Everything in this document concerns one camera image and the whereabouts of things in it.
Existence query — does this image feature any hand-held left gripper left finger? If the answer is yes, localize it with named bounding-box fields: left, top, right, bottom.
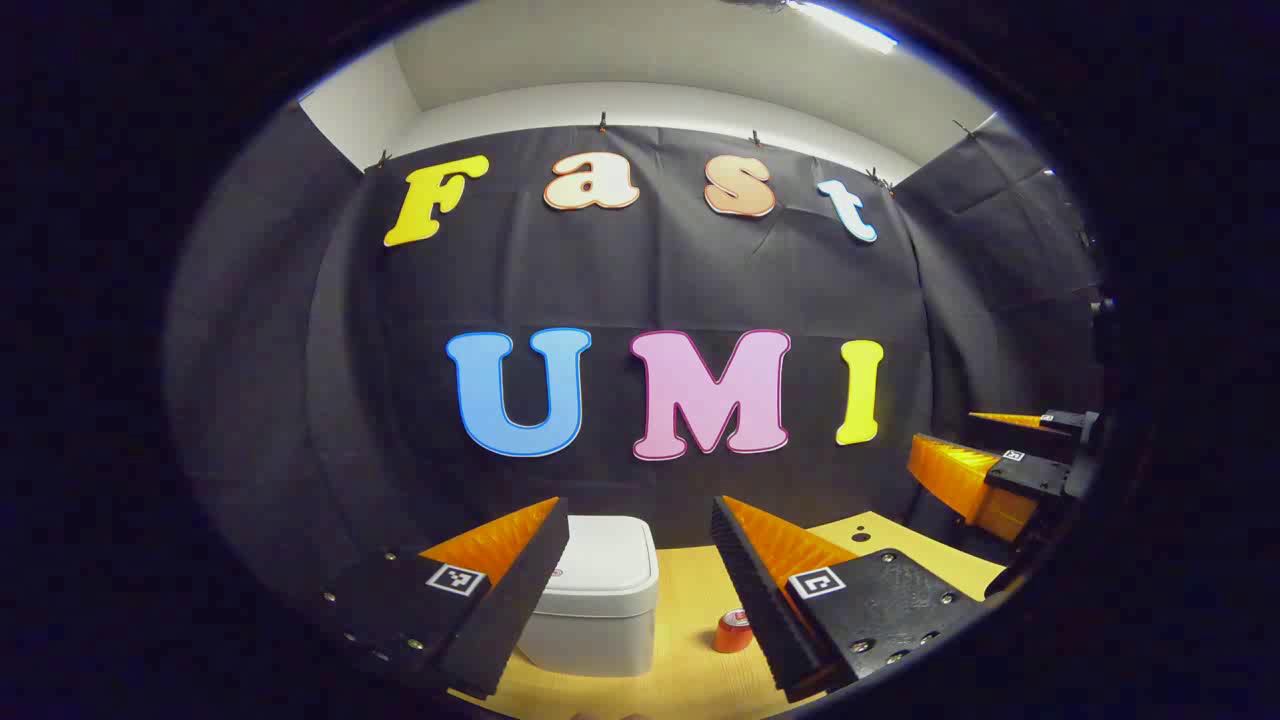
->
left=320, top=497, right=571, bottom=701

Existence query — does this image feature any black backdrop cloth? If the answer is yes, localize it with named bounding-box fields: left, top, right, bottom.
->
left=165, top=100, right=1111, bottom=621

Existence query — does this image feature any red pop can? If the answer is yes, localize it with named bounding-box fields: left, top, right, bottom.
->
left=713, top=607, right=754, bottom=654

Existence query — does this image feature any white desktop garbage bin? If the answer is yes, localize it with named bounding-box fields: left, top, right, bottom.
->
left=515, top=515, right=661, bottom=678

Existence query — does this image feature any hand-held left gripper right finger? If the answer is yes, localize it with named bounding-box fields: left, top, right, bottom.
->
left=710, top=495, right=986, bottom=704

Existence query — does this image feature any ceiling light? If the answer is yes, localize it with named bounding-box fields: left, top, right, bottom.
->
left=785, top=0, right=901, bottom=56

